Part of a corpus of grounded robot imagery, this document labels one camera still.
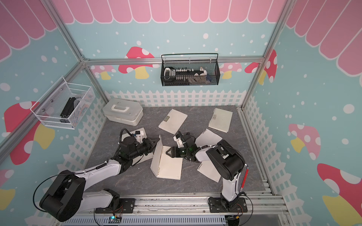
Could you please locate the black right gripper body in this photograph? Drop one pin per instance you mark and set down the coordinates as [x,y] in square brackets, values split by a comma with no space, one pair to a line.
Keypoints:
[181,152]

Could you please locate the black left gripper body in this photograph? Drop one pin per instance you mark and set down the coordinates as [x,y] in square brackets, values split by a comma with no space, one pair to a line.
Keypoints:
[141,149]

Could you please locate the small green spiral notebook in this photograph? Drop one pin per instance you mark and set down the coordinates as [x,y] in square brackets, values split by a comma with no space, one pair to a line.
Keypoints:
[164,166]

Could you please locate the large cream spiral notebook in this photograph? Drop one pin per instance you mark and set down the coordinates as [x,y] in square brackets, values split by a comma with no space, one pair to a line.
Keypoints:
[173,121]

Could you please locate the cream spiral notebook with label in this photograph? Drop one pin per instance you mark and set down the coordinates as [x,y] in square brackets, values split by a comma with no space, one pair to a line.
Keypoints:
[221,120]

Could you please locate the torn white page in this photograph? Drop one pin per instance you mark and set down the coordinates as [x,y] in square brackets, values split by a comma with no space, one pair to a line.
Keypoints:
[207,138]

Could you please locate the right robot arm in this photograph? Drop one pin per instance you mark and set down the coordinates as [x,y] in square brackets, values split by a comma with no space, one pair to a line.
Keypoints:
[228,162]

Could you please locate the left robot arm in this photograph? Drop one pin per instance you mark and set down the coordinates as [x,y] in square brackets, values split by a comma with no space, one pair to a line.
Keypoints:
[68,194]

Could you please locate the white plastic storage box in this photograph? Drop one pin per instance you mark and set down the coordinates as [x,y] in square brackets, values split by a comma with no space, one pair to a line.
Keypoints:
[123,111]

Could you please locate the small green circuit board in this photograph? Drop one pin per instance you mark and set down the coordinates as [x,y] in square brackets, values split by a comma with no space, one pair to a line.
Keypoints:
[114,220]

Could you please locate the black block in white basket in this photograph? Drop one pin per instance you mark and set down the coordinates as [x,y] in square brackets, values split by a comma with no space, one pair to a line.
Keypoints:
[67,110]

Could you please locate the items in black basket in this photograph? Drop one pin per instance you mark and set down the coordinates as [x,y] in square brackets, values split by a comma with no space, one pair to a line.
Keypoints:
[185,76]

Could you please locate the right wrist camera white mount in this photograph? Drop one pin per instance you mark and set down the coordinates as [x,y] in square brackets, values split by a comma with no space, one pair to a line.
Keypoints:
[178,140]

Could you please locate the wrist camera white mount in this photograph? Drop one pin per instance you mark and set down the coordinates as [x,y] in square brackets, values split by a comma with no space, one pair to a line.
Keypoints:
[178,140]
[139,136]

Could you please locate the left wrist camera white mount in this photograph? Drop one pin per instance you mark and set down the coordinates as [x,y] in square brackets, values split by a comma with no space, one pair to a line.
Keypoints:
[139,136]

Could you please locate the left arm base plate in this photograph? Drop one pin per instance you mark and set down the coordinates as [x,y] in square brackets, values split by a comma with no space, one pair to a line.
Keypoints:
[118,206]

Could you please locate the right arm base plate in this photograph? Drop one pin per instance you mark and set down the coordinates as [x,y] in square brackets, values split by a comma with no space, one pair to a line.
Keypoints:
[219,205]

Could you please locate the red handled tool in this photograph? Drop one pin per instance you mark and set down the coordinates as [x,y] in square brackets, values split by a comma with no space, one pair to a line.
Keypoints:
[244,179]

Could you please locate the black wire wall basket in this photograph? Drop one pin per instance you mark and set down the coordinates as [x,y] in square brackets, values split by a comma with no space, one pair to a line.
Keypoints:
[208,61]

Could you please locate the white wire wall basket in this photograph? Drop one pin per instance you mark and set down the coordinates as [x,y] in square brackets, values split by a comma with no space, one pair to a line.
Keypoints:
[49,107]

